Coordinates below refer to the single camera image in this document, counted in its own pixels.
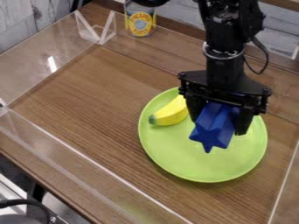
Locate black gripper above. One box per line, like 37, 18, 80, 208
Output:
177, 70, 272, 136

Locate blue star-shaped block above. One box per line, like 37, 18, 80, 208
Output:
190, 102, 240, 153

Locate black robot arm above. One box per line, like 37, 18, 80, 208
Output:
177, 0, 272, 136

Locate green plate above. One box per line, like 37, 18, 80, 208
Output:
137, 87, 268, 183

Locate yellow toy banana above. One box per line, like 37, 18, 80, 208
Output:
148, 94, 188, 126

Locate yellow labelled tin can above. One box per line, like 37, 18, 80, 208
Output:
124, 0, 156, 38

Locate clear acrylic triangle bracket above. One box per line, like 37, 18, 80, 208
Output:
75, 10, 117, 46

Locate clear acrylic front wall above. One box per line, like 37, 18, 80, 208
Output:
0, 108, 192, 224

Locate black cable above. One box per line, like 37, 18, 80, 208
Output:
0, 199, 52, 220

